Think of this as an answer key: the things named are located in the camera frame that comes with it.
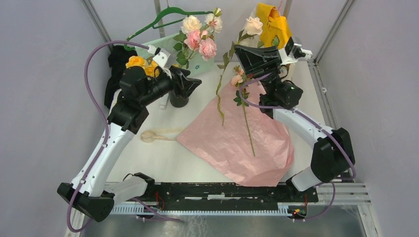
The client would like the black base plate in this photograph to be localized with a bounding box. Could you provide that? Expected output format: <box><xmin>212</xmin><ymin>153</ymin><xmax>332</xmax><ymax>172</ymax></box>
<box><xmin>134</xmin><ymin>172</ymin><xmax>319</xmax><ymax>211</ymax></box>

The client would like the cream pink rose stem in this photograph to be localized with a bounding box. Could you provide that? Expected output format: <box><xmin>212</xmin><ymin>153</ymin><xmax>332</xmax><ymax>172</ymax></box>
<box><xmin>173</xmin><ymin>7</ymin><xmax>223</xmax><ymax>69</ymax></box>

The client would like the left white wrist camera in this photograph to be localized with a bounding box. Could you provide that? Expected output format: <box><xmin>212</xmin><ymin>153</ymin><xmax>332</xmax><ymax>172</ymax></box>
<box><xmin>148</xmin><ymin>45</ymin><xmax>172</xmax><ymax>79</ymax></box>

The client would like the black cloth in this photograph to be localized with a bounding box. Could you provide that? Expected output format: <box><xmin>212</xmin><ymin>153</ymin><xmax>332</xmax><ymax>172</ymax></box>
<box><xmin>104</xmin><ymin>45</ymin><xmax>137</xmax><ymax>109</ymax></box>

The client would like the green clothes hanger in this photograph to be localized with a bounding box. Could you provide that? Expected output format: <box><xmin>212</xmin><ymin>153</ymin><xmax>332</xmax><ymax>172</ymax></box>
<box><xmin>126</xmin><ymin>7</ymin><xmax>212</xmax><ymax>43</ymax></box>

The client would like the white slotted cable duct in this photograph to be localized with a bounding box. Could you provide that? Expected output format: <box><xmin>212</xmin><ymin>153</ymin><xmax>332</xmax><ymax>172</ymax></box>
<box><xmin>109</xmin><ymin>183</ymin><xmax>371</xmax><ymax>217</ymax></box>

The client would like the yellow cartoon child jacket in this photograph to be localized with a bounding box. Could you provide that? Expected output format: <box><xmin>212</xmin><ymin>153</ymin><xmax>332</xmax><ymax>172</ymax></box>
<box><xmin>239</xmin><ymin>2</ymin><xmax>297</xmax><ymax>79</ymax></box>

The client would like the yellow rose stem bunch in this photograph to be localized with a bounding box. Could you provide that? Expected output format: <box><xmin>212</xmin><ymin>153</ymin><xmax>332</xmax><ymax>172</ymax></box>
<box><xmin>126</xmin><ymin>56</ymin><xmax>160</xmax><ymax>78</ymax></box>

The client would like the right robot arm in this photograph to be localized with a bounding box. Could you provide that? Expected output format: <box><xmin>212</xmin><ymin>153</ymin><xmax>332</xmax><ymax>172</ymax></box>
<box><xmin>234</xmin><ymin>44</ymin><xmax>355</xmax><ymax>201</ymax></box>

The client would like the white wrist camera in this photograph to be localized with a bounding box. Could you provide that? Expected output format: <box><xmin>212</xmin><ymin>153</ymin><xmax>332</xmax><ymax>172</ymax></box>
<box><xmin>148</xmin><ymin>45</ymin><xmax>172</xmax><ymax>79</ymax></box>
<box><xmin>279</xmin><ymin>36</ymin><xmax>313</xmax><ymax>65</ymax></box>

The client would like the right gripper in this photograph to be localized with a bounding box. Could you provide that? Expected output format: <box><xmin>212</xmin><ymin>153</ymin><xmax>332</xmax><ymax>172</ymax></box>
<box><xmin>232</xmin><ymin>45</ymin><xmax>282</xmax><ymax>97</ymax></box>

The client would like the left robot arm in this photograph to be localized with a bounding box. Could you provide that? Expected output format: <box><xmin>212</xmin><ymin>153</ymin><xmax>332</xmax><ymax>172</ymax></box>
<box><xmin>57</xmin><ymin>66</ymin><xmax>202</xmax><ymax>222</ymax></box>

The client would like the green cartoon cloth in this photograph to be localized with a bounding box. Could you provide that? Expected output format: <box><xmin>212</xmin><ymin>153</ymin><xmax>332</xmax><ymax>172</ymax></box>
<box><xmin>134</xmin><ymin>34</ymin><xmax>214</xmax><ymax>77</ymax></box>

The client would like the black cylindrical vase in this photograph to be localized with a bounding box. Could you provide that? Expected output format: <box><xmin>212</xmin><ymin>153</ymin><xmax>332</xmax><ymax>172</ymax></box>
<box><xmin>168</xmin><ymin>91</ymin><xmax>189</xmax><ymax>108</ymax></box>

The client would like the pink peach flower stem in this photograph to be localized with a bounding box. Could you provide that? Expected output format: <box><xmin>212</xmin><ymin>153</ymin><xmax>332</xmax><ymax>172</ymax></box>
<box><xmin>231</xmin><ymin>66</ymin><xmax>256</xmax><ymax>156</ymax></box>

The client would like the beige printed ribbon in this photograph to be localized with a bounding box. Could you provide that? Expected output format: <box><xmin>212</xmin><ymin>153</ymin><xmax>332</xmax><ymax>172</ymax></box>
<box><xmin>140</xmin><ymin>127</ymin><xmax>184</xmax><ymax>143</ymax></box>

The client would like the single cream rose stem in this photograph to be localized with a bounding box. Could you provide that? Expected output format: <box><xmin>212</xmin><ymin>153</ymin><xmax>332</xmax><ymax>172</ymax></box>
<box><xmin>215</xmin><ymin>17</ymin><xmax>263</xmax><ymax>125</ymax></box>

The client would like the pink wrapping paper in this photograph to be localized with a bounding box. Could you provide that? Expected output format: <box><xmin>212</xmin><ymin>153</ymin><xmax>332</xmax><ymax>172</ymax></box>
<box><xmin>177</xmin><ymin>84</ymin><xmax>294</xmax><ymax>187</ymax></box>

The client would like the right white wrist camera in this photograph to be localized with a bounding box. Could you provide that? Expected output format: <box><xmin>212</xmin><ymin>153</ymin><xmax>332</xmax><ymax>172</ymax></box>
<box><xmin>279</xmin><ymin>36</ymin><xmax>313</xmax><ymax>65</ymax></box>

